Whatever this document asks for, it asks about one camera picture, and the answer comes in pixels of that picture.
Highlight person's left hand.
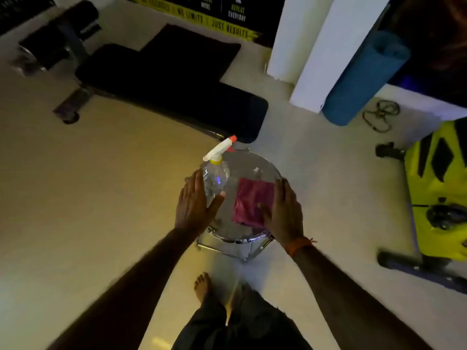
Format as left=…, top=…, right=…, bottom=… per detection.
left=174, top=169, right=226, bottom=237

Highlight person's right hand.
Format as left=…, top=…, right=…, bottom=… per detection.
left=257, top=177, right=304, bottom=248

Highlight pink cleaning cloth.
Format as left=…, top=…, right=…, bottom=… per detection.
left=232, top=177, right=275, bottom=230

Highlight clear spray bottle white nozzle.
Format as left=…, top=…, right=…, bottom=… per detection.
left=199, top=135, right=238, bottom=208

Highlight black padded gym bench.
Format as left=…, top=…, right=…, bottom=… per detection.
left=11, top=0, right=269, bottom=144

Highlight person's right forearm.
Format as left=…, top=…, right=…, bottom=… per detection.
left=291, top=245, right=435, bottom=350

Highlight person's left forearm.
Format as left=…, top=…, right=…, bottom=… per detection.
left=47, top=229, right=198, bottom=350

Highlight person's left foot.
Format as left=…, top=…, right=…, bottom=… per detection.
left=193, top=272, right=213, bottom=305

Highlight person's dark trousers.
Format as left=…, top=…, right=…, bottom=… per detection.
left=171, top=284, right=314, bottom=350

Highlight orange thread wristband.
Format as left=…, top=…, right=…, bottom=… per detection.
left=284, top=236, right=316, bottom=258

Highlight round metal stool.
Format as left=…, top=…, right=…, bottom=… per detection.
left=185, top=149, right=284, bottom=262

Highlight yellow exercise bike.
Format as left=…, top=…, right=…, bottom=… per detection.
left=376, top=118, right=467, bottom=294

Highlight blue rolled yoga mat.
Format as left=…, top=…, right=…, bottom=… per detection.
left=322, top=31, right=411, bottom=127

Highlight black floor mat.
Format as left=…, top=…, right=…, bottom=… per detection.
left=140, top=23, right=241, bottom=84

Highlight black cable loop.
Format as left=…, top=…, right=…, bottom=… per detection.
left=362, top=100, right=401, bottom=134

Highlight white wall panel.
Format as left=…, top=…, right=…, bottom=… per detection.
left=267, top=0, right=336, bottom=84
left=290, top=0, right=393, bottom=113

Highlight black yellow striped wall banner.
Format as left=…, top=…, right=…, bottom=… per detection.
left=120, top=0, right=285, bottom=48

